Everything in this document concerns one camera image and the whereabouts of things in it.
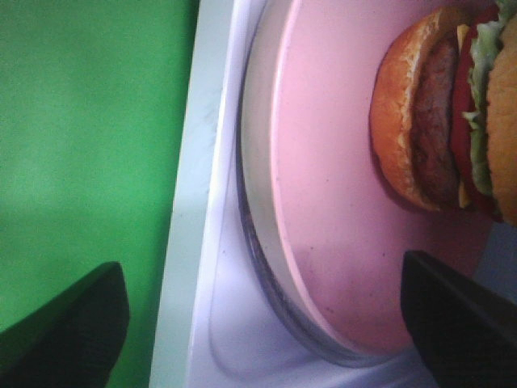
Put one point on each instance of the white microwave oven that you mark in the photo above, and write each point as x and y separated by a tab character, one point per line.
215	328

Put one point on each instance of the pink round plate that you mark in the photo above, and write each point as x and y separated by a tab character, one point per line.
346	229

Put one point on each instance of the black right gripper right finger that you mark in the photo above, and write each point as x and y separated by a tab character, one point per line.
464	333

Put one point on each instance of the green table cloth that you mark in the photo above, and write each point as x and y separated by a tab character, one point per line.
93	97

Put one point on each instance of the glass microwave turntable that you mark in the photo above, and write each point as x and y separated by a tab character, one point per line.
261	217

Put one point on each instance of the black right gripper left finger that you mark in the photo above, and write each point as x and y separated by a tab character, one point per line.
75	339

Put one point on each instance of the toy burger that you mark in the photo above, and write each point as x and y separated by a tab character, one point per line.
443	112

